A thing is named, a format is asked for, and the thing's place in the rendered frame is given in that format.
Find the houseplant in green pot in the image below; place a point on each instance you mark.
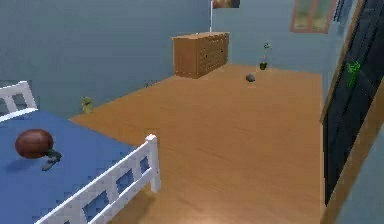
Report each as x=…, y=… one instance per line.
x=263, y=63

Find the brown basketball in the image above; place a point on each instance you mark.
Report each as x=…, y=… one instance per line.
x=34, y=143

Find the white bed with blue cover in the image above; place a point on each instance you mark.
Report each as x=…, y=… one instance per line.
x=40, y=186

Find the wooden chest of drawers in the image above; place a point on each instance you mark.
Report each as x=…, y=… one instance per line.
x=200, y=55

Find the small grey round object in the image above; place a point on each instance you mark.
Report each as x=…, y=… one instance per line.
x=250, y=78

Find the small yellow-green object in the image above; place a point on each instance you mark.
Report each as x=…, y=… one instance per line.
x=87, y=105

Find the black room door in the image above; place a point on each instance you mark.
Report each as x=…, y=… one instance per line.
x=353, y=100

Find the framed brown wall picture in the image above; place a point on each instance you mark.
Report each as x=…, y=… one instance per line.
x=226, y=3

